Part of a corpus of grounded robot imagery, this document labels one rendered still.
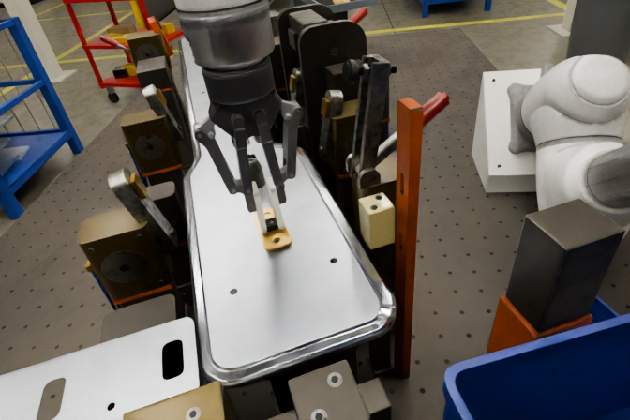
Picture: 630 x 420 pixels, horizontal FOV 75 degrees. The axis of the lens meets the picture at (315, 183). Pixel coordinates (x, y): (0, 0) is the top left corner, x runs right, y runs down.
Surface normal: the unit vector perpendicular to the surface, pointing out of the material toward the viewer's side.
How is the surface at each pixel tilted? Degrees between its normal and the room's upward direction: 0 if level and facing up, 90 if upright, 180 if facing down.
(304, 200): 0
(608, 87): 40
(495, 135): 46
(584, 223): 0
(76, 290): 0
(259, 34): 90
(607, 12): 93
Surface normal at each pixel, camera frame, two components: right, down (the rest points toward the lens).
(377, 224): 0.30, 0.53
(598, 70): -0.15, -0.23
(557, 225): -0.11, -0.81
